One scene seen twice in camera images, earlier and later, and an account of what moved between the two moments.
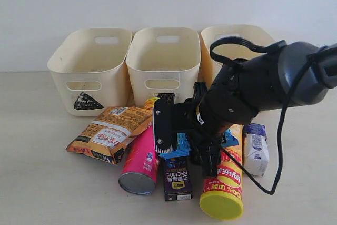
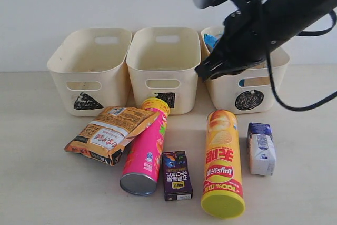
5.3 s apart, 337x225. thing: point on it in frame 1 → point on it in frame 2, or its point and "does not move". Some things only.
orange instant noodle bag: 108,136 does not move
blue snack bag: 183,147 → 210,41
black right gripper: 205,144 → 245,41
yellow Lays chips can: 222,197 does not move
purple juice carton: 177,182 does not move
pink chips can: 140,167 does not move
